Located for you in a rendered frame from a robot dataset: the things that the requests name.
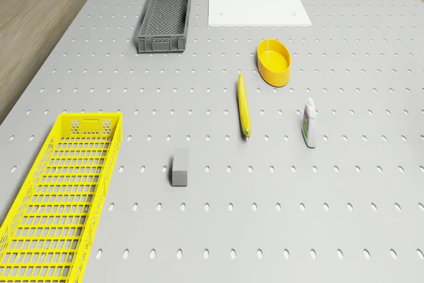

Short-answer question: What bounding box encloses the grey cube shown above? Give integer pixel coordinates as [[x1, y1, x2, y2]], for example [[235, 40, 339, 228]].
[[171, 147, 189, 187]]

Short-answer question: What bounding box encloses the yellow basket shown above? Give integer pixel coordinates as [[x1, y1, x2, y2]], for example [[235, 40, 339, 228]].
[[0, 112, 123, 283]]

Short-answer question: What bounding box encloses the dark grey basket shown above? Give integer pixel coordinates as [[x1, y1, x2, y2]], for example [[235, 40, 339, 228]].
[[137, 0, 193, 54]]

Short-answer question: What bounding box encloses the yellow bowl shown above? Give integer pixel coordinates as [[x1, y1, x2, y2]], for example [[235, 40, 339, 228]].
[[257, 38, 292, 89]]

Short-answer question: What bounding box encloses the small white bottle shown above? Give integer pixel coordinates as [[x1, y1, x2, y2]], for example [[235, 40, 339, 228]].
[[301, 97, 318, 148]]

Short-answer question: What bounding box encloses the banana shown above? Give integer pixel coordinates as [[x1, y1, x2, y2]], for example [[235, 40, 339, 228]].
[[238, 73, 252, 141]]

